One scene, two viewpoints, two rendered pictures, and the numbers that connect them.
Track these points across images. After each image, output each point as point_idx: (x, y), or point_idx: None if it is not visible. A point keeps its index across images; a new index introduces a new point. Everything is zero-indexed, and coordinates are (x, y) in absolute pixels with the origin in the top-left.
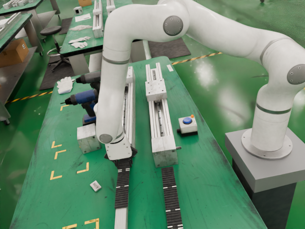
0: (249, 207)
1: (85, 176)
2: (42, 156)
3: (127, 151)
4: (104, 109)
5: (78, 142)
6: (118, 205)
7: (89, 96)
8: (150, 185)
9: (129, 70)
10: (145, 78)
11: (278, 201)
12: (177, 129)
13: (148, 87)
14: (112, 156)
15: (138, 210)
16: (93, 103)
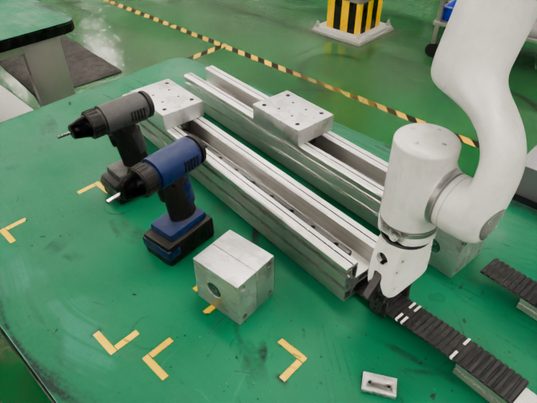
0: None
1: (316, 376)
2: (106, 390)
3: (427, 259)
4: (514, 135)
5: (239, 294)
6: (509, 392)
7: (191, 157)
8: (485, 317)
9: (172, 88)
10: None
11: None
12: None
13: (279, 114)
14: (399, 285)
15: (533, 382)
16: (188, 178)
